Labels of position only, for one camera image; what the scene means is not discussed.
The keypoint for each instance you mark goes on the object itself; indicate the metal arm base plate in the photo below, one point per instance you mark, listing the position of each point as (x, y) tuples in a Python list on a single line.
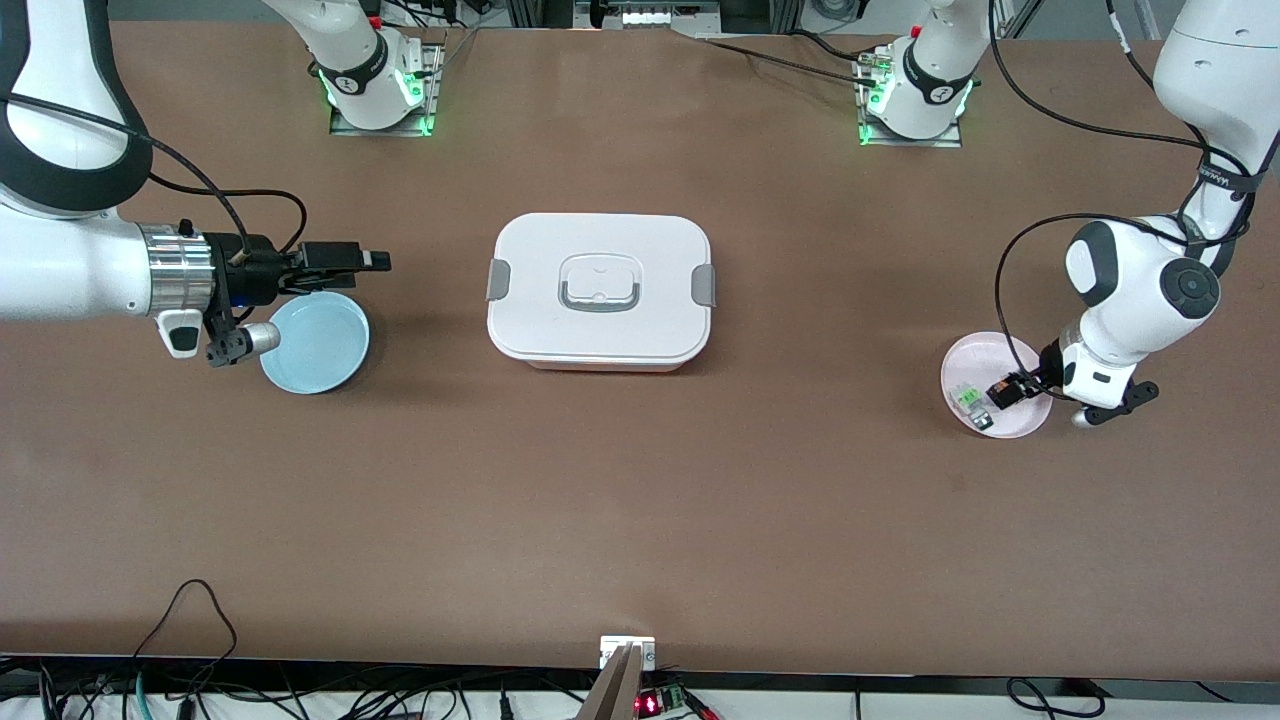
[(940, 142), (436, 60)]

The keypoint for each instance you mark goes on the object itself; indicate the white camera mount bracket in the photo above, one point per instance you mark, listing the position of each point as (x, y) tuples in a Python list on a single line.
[(612, 650)]

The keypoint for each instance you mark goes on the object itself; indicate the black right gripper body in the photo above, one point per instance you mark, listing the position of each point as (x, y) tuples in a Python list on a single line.
[(256, 273)]

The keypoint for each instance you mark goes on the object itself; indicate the white lidded lunch box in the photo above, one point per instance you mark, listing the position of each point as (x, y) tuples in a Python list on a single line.
[(600, 330)]

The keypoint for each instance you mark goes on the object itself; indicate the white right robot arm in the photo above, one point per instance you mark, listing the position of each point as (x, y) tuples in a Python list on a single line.
[(70, 270)]

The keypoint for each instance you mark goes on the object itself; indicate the red lit circuit board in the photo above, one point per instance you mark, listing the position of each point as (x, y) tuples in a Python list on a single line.
[(650, 703)]

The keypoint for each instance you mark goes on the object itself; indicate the pink round plate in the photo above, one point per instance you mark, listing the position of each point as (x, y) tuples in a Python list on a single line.
[(980, 355)]

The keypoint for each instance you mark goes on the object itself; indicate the orange black push-button switch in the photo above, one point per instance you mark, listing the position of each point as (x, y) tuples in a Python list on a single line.
[(1003, 393)]

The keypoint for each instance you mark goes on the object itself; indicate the light blue round plate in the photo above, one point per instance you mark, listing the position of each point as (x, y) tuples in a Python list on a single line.
[(320, 350)]

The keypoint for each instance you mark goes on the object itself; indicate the green clear switch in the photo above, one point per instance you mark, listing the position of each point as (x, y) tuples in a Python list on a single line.
[(968, 400)]

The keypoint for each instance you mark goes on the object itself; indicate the white connector strip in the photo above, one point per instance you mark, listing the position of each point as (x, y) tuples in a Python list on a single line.
[(645, 17)]

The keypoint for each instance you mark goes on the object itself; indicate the grey metal bar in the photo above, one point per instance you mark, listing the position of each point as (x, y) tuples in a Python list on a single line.
[(615, 690)]

